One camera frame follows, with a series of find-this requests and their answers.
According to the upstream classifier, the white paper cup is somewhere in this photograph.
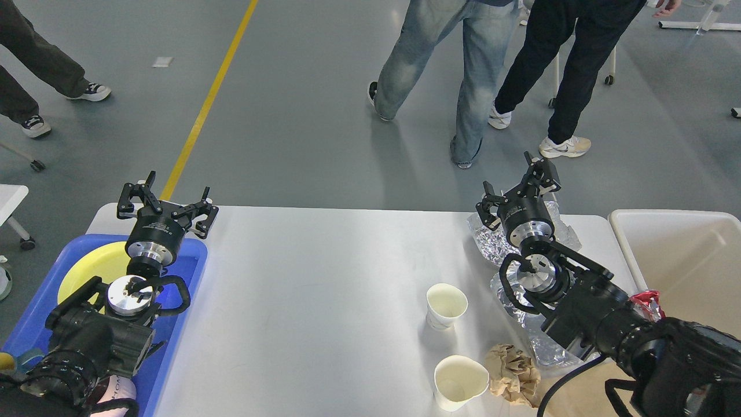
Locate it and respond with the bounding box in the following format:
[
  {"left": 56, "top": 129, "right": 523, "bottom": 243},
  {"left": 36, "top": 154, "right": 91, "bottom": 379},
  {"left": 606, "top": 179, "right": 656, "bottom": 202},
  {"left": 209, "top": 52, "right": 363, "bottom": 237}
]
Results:
[
  {"left": 434, "top": 354, "right": 490, "bottom": 412},
  {"left": 426, "top": 283, "right": 469, "bottom": 331}
]

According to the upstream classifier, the upper white paper cup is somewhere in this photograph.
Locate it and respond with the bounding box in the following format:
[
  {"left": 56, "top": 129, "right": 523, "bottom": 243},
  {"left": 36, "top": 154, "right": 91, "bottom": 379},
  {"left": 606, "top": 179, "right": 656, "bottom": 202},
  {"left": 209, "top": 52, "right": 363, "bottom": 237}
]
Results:
[{"left": 426, "top": 283, "right": 469, "bottom": 331}]

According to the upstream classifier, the white table frame base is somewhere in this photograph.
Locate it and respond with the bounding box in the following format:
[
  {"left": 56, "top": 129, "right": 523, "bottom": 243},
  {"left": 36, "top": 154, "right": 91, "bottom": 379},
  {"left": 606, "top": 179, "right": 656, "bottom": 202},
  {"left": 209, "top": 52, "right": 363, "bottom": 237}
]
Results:
[{"left": 658, "top": 1, "right": 740, "bottom": 35}]

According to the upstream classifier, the pink mug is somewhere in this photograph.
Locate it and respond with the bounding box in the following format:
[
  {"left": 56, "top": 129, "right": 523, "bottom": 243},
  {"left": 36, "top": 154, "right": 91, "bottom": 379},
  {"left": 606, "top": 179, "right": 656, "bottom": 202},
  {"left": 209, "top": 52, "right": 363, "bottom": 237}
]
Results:
[{"left": 86, "top": 375, "right": 137, "bottom": 416}]

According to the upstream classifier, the white wheeled chair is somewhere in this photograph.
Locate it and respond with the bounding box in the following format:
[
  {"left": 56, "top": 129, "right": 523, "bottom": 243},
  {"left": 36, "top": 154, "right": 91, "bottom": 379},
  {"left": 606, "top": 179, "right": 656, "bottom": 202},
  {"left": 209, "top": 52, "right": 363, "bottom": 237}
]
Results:
[{"left": 548, "top": 47, "right": 617, "bottom": 109}]

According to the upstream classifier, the dark teal mug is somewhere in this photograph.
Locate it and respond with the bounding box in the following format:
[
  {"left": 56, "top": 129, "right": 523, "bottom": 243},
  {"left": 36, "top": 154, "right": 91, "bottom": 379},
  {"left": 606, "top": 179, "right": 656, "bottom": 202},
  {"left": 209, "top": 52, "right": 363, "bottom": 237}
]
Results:
[{"left": 1, "top": 348, "right": 45, "bottom": 375}]

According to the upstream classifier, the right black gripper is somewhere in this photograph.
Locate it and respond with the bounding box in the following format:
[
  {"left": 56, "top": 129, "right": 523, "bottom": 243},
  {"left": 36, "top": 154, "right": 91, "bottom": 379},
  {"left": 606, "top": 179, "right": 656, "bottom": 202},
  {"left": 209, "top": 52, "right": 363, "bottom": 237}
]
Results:
[{"left": 476, "top": 151, "right": 562, "bottom": 244}]

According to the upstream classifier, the crumpled aluminium foil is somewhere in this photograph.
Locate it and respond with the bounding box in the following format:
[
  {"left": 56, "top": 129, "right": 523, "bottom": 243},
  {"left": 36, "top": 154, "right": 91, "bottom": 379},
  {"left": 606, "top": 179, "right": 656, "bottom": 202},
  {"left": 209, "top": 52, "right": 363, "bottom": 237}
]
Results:
[{"left": 467, "top": 197, "right": 582, "bottom": 375}]

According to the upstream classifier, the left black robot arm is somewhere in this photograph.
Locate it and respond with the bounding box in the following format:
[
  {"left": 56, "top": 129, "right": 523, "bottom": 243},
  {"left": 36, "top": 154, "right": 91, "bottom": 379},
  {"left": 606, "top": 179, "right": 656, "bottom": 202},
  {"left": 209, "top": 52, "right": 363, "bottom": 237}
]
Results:
[{"left": 2, "top": 171, "right": 219, "bottom": 416}]

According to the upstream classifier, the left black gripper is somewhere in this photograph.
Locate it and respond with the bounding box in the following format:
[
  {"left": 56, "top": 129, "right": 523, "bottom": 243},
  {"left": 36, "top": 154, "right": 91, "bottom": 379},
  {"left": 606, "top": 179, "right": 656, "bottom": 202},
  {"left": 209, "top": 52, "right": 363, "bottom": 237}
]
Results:
[{"left": 116, "top": 171, "right": 220, "bottom": 270}]

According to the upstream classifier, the white side table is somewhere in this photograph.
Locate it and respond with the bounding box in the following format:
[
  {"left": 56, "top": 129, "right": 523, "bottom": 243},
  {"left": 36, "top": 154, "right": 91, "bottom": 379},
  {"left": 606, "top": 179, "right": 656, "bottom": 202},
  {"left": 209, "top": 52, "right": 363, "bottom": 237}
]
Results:
[{"left": 1, "top": 183, "right": 35, "bottom": 251}]

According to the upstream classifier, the blue plastic tray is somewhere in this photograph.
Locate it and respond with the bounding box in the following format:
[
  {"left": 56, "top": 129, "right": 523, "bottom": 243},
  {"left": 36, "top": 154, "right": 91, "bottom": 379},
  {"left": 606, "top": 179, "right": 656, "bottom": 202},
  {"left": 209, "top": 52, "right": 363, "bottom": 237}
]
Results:
[{"left": 2, "top": 234, "right": 208, "bottom": 416}]

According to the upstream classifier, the yellow plastic plate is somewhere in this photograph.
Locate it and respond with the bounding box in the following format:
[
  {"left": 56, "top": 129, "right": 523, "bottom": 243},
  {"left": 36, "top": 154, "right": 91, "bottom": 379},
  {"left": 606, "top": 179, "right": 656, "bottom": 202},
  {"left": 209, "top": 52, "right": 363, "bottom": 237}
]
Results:
[{"left": 57, "top": 241, "right": 130, "bottom": 303}]

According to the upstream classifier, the person in blue jeans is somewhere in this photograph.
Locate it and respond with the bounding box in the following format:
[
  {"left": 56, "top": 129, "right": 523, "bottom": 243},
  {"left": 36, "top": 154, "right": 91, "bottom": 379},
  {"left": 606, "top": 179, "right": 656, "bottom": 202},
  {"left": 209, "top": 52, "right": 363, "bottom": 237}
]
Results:
[{"left": 368, "top": 0, "right": 522, "bottom": 170}]

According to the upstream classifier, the person in black trousers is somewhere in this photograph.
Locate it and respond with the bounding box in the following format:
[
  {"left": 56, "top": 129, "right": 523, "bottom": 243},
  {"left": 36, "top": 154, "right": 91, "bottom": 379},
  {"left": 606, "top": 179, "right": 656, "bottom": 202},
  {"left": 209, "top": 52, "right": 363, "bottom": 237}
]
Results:
[{"left": 489, "top": 1, "right": 645, "bottom": 158}]

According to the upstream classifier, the crumpled brown paper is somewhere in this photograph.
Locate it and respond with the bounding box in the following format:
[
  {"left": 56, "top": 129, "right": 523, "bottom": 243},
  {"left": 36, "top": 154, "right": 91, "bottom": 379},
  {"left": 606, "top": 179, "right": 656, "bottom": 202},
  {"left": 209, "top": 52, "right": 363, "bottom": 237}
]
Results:
[{"left": 484, "top": 344, "right": 541, "bottom": 408}]

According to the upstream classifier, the red crumpled wrapper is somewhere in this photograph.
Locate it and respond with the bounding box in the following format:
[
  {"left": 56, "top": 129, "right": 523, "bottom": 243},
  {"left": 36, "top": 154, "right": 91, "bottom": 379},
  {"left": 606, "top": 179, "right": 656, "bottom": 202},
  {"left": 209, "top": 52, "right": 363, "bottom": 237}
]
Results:
[{"left": 629, "top": 290, "right": 665, "bottom": 323}]

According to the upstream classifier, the lower white paper cup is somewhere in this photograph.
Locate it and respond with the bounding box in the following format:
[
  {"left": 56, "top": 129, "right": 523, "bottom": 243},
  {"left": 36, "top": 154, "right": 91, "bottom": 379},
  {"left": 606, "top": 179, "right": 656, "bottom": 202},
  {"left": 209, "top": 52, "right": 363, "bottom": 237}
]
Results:
[{"left": 434, "top": 354, "right": 490, "bottom": 412}]

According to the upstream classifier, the person in dark trousers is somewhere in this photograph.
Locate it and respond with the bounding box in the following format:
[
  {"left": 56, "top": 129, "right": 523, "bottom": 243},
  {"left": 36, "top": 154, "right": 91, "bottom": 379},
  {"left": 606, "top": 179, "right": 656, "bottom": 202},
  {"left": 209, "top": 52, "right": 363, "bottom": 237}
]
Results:
[{"left": 1, "top": 1, "right": 112, "bottom": 139}]

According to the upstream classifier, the white plastic bin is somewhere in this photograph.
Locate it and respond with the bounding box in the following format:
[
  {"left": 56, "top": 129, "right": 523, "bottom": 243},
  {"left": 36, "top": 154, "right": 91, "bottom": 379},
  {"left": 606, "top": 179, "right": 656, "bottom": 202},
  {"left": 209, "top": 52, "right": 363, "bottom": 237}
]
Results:
[{"left": 608, "top": 209, "right": 740, "bottom": 337}]

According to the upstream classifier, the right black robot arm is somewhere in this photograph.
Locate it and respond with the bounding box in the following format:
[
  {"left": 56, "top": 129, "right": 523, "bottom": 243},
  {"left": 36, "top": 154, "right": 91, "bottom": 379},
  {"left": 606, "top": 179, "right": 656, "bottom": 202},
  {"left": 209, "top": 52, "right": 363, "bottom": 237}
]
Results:
[{"left": 475, "top": 153, "right": 740, "bottom": 416}]

